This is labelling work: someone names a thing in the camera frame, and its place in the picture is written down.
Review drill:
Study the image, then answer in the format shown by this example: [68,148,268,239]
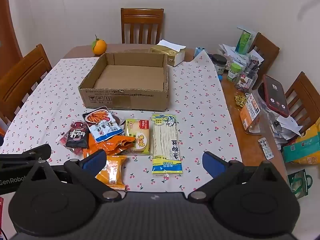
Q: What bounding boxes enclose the red smartphone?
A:
[262,74,290,117]

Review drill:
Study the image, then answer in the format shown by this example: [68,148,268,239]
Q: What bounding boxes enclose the long yellow blue noodle packet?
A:
[151,114,184,175]

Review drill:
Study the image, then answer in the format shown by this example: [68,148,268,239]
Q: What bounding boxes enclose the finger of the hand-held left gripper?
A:
[0,144,52,169]

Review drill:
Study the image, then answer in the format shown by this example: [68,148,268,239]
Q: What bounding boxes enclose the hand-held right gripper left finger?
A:
[15,149,123,201]

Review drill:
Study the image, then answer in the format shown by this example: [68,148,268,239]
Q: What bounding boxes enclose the crumpled white papers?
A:
[271,115,303,145]

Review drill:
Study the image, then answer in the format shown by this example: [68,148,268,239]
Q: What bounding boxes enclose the red carton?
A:
[0,197,5,235]

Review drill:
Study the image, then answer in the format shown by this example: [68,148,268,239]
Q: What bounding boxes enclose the green white carton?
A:
[235,26,258,55]

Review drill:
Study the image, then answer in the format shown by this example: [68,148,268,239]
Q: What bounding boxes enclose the green lid jar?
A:
[227,62,242,83]

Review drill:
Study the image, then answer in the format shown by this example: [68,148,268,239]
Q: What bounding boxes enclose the wooden slat-back chair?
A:
[121,8,165,44]
[285,71,320,135]
[0,44,53,130]
[250,32,280,80]

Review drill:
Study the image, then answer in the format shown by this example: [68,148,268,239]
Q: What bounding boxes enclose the small red snack packet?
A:
[56,132,84,157]

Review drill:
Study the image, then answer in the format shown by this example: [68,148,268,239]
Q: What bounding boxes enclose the yellow bread packet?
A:
[124,119,153,155]

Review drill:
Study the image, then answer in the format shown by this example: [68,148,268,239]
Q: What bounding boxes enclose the black red snack packet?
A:
[65,120,90,148]

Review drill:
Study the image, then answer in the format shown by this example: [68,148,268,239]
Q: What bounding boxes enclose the small printed card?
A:
[258,137,275,160]

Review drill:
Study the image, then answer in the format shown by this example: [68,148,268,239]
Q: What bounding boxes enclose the yellow green shopping bag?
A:
[282,124,320,165]

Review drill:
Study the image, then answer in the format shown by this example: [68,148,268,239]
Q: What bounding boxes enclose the orange with green leaf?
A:
[91,35,107,55]

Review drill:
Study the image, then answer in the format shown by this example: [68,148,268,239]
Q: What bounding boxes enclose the small orange cake packet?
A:
[96,155,128,190]

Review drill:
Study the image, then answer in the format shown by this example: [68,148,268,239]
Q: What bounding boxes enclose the orange foil snack bag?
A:
[84,135,137,158]

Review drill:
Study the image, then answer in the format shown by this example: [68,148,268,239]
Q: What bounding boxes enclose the cardboard box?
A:
[78,52,169,112]

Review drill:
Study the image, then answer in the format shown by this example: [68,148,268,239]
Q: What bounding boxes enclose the yellow tissue box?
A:
[150,39,187,67]

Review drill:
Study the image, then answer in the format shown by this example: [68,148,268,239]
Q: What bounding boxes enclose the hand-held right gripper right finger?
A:
[187,151,298,202]

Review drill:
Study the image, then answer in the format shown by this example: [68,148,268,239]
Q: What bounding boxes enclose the pile of white papers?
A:
[219,44,264,68]

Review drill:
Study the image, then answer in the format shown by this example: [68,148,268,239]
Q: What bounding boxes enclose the green white shopping bag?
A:
[287,169,313,199]

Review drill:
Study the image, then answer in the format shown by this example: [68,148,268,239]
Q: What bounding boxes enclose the black lid jar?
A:
[211,54,227,74]

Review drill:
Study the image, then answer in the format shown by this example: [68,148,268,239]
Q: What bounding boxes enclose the clear jar with dark contents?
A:
[235,59,259,94]

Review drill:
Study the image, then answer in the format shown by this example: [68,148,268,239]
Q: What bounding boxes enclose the blue white fries snack packet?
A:
[82,106,125,143]

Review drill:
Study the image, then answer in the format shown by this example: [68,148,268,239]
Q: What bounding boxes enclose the wooden door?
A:
[0,0,23,63]

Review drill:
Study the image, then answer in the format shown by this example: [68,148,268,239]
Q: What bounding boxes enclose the gold ornament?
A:
[234,95,247,108]

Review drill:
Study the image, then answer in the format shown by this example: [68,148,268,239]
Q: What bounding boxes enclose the clear container with orange label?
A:
[239,90,275,135]

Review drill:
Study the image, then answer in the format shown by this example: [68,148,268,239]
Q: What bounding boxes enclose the white cherry print tablecloth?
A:
[0,49,243,193]

